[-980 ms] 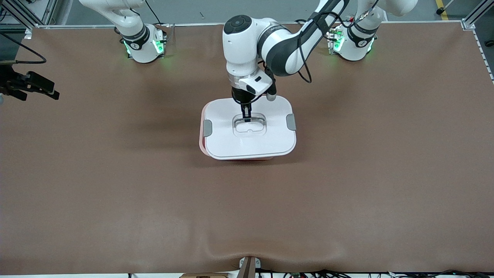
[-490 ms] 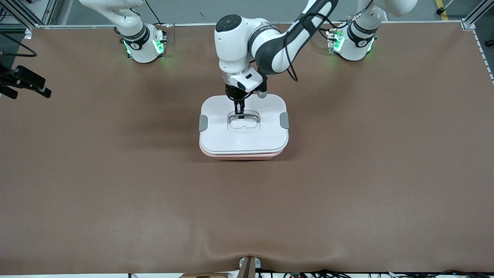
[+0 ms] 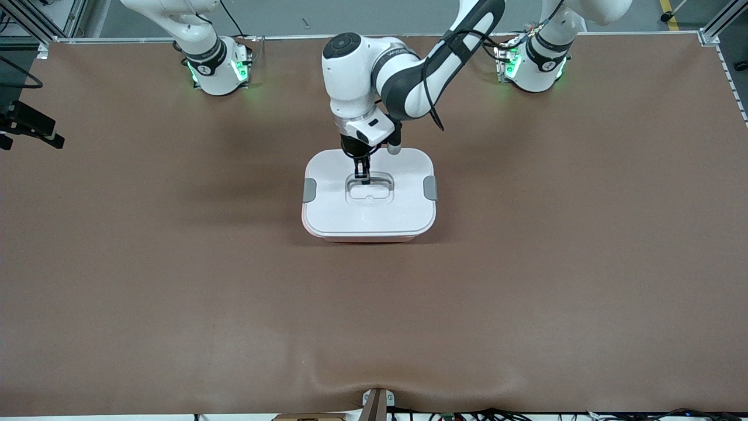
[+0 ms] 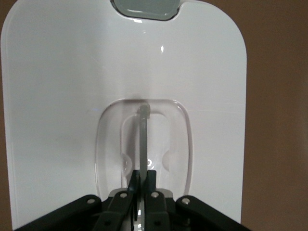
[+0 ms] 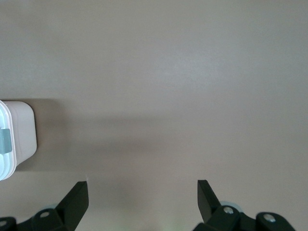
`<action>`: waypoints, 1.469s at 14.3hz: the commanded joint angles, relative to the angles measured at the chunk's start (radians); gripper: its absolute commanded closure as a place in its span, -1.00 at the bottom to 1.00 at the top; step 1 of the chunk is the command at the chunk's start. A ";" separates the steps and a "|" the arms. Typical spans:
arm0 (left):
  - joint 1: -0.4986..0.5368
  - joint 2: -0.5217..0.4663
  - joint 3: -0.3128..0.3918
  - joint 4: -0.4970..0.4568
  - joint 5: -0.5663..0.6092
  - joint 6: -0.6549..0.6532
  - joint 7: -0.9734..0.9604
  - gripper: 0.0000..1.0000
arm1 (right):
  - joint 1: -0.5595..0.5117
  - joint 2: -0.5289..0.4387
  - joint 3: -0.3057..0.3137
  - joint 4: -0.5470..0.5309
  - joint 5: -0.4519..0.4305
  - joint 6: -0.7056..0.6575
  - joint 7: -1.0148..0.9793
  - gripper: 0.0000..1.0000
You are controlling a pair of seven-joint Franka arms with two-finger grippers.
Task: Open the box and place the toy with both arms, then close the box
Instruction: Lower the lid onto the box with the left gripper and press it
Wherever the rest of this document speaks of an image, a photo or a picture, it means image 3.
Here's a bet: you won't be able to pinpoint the white box lid grey latches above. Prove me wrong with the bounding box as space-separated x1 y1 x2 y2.
302 147 438 237

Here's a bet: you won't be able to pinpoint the pink plastic box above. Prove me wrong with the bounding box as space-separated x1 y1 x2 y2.
302 218 433 244

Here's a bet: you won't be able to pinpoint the brown table mat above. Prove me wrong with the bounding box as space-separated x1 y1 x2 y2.
0 32 748 417

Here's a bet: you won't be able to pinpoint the black caster wheel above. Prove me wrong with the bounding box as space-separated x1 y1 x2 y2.
660 0 690 23

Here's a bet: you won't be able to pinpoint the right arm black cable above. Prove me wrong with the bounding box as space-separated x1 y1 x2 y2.
0 56 45 90

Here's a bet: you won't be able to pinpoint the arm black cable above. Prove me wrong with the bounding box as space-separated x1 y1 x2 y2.
421 29 498 131
0 56 45 90

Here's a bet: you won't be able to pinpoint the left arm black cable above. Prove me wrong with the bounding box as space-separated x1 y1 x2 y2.
421 29 498 131

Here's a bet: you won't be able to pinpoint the aluminium frame structure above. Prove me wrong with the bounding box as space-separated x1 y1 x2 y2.
0 0 88 59

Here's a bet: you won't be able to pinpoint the black base cable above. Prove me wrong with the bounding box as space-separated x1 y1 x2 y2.
219 0 249 39
447 28 515 62

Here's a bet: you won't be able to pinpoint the aluminium corner post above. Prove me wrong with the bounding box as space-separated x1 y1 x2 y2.
698 0 748 46

